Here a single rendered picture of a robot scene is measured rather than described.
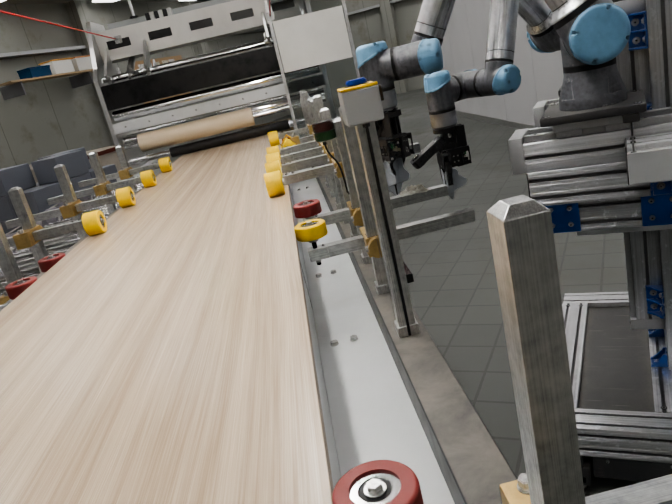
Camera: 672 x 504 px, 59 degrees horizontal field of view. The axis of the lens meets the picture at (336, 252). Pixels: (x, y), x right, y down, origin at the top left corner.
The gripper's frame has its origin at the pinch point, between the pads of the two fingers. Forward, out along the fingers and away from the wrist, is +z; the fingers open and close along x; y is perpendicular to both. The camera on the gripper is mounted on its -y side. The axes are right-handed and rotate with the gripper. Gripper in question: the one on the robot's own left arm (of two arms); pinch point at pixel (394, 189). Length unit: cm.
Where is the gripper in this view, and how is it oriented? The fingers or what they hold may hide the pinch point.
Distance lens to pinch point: 150.9
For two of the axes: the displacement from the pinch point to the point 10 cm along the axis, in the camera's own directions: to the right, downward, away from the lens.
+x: 8.8, -3.2, 3.6
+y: 4.3, 1.8, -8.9
